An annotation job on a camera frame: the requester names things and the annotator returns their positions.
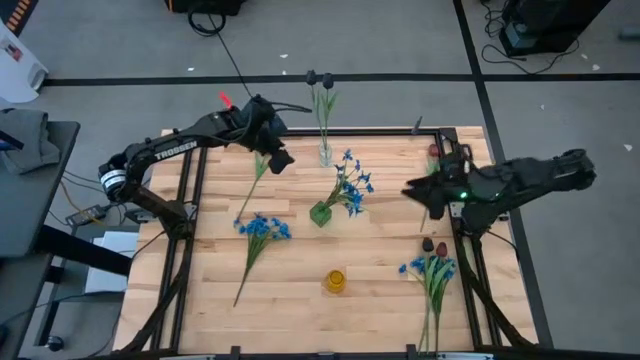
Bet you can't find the black equipment case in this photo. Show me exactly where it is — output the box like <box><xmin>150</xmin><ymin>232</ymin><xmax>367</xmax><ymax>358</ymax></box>
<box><xmin>499</xmin><ymin>0</ymin><xmax>611</xmax><ymax>57</ymax></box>

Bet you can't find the black equipment base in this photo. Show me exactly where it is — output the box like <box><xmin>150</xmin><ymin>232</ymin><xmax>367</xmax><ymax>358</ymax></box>
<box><xmin>164</xmin><ymin>0</ymin><xmax>249</xmax><ymax>16</ymax></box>

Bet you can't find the black desk beam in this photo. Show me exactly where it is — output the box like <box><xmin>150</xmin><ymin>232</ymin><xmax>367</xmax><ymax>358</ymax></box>
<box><xmin>34</xmin><ymin>224</ymin><xmax>134</xmax><ymax>277</ymax></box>

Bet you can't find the yellow ribbed glass vase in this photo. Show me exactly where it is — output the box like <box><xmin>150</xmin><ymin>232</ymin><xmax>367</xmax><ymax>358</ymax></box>
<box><xmin>324</xmin><ymin>268</ymin><xmax>348</xmax><ymax>295</ymax></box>

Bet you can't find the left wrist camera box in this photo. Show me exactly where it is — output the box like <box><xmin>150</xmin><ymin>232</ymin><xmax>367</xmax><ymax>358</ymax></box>
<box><xmin>264</xmin><ymin>112</ymin><xmax>289</xmax><ymax>134</ymax></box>

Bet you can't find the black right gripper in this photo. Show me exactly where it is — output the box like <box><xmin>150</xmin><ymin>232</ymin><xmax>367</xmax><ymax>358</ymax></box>
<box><xmin>401</xmin><ymin>164</ymin><xmax>501</xmax><ymax>221</ymax></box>

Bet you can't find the black power adapter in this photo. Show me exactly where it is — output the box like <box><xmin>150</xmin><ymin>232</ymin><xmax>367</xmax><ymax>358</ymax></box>
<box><xmin>64</xmin><ymin>203</ymin><xmax>109</xmax><ymax>227</ymax></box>

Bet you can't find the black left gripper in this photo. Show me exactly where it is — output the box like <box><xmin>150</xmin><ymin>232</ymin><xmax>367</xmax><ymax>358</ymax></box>
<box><xmin>234</xmin><ymin>93</ymin><xmax>296</xmax><ymax>175</ymax></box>

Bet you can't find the green square glass vase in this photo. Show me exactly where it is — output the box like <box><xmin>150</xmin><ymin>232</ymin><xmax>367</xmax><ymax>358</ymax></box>
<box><xmin>308</xmin><ymin>199</ymin><xmax>334</xmax><ymax>229</ymax></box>

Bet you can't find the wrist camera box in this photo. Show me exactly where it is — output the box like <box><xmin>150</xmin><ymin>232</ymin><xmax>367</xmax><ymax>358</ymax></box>
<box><xmin>442</xmin><ymin>143</ymin><xmax>474</xmax><ymax>174</ymax></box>
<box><xmin>264</xmin><ymin>112</ymin><xmax>289</xmax><ymax>134</ymax></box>

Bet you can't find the dark side desk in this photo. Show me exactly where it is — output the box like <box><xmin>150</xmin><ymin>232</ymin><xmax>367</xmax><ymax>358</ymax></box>
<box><xmin>0</xmin><ymin>119</ymin><xmax>81</xmax><ymax>259</ymax></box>

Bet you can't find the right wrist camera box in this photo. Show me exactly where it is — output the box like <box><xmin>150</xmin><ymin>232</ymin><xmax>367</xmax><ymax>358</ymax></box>
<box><xmin>442</xmin><ymin>143</ymin><xmax>474</xmax><ymax>174</ymax></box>

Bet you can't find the black floor cable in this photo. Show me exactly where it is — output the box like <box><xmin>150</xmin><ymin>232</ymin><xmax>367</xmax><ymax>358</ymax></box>
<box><xmin>187</xmin><ymin>2</ymin><xmax>254</xmax><ymax>99</ymax></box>

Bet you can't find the white box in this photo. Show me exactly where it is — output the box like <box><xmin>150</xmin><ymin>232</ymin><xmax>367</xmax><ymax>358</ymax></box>
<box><xmin>84</xmin><ymin>230</ymin><xmax>140</xmax><ymax>294</ymax></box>

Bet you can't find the black aluminium table frame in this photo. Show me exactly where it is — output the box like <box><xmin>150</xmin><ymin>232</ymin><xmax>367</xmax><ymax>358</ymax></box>
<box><xmin>114</xmin><ymin>127</ymin><xmax>539</xmax><ymax>360</ymax></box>

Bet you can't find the dark artificial tulip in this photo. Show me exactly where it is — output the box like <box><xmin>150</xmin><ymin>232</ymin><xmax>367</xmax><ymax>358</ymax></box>
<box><xmin>421</xmin><ymin>237</ymin><xmax>436</xmax><ymax>354</ymax></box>
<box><xmin>319</xmin><ymin>72</ymin><xmax>339</xmax><ymax>151</ymax></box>
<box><xmin>304</xmin><ymin>69</ymin><xmax>329</xmax><ymax>151</ymax></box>

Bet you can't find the grey cloth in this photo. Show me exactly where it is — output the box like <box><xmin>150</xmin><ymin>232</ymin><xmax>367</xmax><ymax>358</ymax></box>
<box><xmin>0</xmin><ymin>108</ymin><xmax>61</xmax><ymax>175</ymax></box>

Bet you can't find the dark tulip stem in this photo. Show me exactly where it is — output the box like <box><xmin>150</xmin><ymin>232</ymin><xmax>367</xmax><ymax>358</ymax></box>
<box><xmin>234</xmin><ymin>152</ymin><xmax>271</xmax><ymax>224</ymax></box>

